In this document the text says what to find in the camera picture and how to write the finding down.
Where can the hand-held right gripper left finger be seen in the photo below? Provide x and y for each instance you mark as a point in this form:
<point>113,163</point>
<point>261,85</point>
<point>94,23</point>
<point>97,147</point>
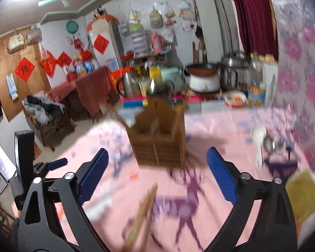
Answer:
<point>93,174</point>

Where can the red diamond paper on door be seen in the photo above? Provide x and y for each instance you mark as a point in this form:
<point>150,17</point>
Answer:
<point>24,69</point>

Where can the woven hanging basket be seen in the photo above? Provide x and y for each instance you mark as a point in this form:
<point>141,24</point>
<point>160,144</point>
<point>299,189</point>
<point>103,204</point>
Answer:
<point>15,43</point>
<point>33,35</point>

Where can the red plastic bag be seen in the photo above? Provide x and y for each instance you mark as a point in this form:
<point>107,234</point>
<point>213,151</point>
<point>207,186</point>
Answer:
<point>47,63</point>

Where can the white electric cooker base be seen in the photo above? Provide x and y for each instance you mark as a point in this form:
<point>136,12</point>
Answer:
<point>204,82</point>

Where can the dark blue cloth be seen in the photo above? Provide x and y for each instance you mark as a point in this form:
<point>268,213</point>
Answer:
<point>279,166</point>

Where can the red diamond paper on fridge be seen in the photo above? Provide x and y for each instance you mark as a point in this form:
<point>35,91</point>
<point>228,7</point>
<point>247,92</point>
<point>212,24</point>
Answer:
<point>101,44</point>

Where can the red cloth covered table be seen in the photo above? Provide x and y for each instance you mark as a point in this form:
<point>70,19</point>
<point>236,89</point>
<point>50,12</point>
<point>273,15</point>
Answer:
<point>92,89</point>

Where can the pink deer print tablecloth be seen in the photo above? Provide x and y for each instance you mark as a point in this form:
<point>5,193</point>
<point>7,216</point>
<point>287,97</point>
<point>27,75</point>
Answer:
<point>147,189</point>

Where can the silver electric pressure cooker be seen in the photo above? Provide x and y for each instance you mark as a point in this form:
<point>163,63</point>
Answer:
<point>233,73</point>

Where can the red and white bowl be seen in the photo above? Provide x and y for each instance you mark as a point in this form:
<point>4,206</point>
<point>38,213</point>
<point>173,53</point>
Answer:
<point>235,99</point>

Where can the olive green towel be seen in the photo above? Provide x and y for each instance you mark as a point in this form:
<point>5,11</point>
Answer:
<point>302,197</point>

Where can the white plastic rice spoon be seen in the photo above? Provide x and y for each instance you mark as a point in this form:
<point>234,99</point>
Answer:
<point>258,136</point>

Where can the red diamond paper on wall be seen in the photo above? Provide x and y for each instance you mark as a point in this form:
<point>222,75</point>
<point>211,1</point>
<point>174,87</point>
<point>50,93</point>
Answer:
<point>64,59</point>

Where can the dark sauce bottle yellow cap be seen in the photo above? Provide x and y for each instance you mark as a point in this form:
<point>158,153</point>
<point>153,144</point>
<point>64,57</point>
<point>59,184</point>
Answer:
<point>158,86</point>

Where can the wooden chair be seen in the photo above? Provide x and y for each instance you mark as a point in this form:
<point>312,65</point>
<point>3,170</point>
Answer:
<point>55,131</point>

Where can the stacked plastic drawer unit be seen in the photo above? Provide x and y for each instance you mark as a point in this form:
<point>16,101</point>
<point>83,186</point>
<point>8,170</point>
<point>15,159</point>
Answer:
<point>139,42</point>

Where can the pile of wooden chopsticks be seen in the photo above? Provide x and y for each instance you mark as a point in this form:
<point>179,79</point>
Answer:
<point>141,215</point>

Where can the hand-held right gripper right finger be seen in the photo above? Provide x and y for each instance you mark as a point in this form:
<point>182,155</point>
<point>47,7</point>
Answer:
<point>223,176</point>

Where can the green round plate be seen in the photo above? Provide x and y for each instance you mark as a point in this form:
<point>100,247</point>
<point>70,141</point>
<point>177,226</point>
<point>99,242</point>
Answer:
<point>72,26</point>

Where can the mint green appliance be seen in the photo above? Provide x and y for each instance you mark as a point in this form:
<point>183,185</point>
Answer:
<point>172,78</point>

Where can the yellow cooking oil bottle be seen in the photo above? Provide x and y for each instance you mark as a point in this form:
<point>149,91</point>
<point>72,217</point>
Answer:
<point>79,68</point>

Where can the beige hanging bag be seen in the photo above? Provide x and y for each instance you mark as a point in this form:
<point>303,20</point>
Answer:
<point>156,18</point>

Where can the wooden slatted utensil holder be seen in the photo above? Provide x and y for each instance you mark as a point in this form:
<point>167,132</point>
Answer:
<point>158,139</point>

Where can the white fridge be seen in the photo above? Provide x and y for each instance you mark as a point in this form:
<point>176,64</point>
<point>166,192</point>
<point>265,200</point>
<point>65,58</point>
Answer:
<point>113,39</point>

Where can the pile of grey black clothes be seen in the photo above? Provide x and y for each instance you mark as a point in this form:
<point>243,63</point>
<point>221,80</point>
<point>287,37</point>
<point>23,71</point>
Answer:
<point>42,109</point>

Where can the stainless steel electric kettle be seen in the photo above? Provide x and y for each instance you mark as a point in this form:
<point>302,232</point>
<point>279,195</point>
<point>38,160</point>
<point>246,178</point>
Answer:
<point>128,85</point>

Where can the pink floral plastic sheet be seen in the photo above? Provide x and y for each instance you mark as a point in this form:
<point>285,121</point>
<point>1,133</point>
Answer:
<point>299,71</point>

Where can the maroon curtain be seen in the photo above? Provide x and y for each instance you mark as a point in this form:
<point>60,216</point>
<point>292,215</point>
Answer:
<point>252,18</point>

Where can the metal spoon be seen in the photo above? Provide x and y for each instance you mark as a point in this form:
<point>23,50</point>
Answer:
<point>271,143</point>

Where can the brown frying pan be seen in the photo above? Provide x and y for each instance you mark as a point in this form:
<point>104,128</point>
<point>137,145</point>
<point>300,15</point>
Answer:
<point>202,69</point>

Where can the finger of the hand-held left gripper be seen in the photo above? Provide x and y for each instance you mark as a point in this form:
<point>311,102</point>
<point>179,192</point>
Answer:
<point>56,164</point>

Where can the clear plastic oil bottle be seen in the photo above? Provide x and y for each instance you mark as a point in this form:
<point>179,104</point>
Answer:
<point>257,84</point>

